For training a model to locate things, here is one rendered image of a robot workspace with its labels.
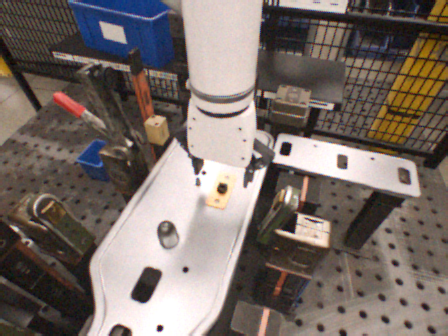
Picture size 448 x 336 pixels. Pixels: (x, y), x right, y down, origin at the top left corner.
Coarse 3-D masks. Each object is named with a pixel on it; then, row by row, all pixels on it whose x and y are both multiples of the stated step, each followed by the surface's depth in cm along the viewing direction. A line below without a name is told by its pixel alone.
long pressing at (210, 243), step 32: (160, 160) 57; (160, 192) 52; (192, 192) 52; (256, 192) 53; (128, 224) 48; (192, 224) 48; (224, 224) 48; (96, 256) 43; (128, 256) 44; (160, 256) 44; (192, 256) 44; (224, 256) 44; (96, 288) 40; (128, 288) 40; (160, 288) 40; (192, 288) 40; (224, 288) 41; (96, 320) 37; (128, 320) 38; (160, 320) 38; (192, 320) 38
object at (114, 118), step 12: (84, 72) 40; (96, 72) 41; (108, 72) 40; (84, 84) 42; (96, 84) 43; (108, 84) 41; (96, 96) 43; (108, 96) 46; (96, 108) 45; (108, 108) 45; (120, 108) 47; (108, 120) 46; (120, 120) 49; (120, 132) 48; (132, 132) 51; (120, 144) 50; (132, 156) 52
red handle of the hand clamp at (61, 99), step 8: (56, 96) 48; (64, 96) 48; (64, 104) 48; (72, 104) 49; (72, 112) 49; (80, 112) 49; (88, 112) 50; (88, 120) 50; (96, 120) 50; (96, 128) 50; (104, 128) 50; (128, 144) 51
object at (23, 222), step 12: (24, 204) 42; (12, 216) 41; (24, 216) 41; (24, 228) 42; (36, 228) 40; (36, 240) 46; (48, 240) 42; (48, 252) 49; (60, 252) 45; (72, 252) 47; (72, 264) 48; (84, 264) 50; (84, 276) 56; (84, 288) 63
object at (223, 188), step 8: (224, 176) 54; (232, 176) 54; (216, 184) 53; (224, 184) 52; (232, 184) 53; (216, 192) 52; (224, 192) 51; (208, 200) 51; (224, 200) 51; (224, 208) 50
